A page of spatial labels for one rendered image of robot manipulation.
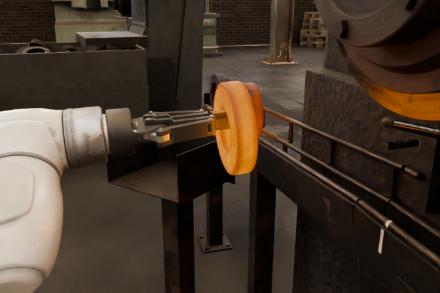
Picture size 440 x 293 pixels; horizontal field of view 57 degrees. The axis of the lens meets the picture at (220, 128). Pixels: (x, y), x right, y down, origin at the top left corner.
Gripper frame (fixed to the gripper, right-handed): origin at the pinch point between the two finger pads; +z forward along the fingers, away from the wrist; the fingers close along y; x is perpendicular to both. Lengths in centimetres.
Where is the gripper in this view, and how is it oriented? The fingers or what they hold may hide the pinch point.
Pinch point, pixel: (232, 118)
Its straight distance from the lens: 68.3
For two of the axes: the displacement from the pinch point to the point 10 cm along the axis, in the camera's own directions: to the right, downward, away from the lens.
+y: 2.7, 2.7, -9.2
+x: -0.5, -9.5, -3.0
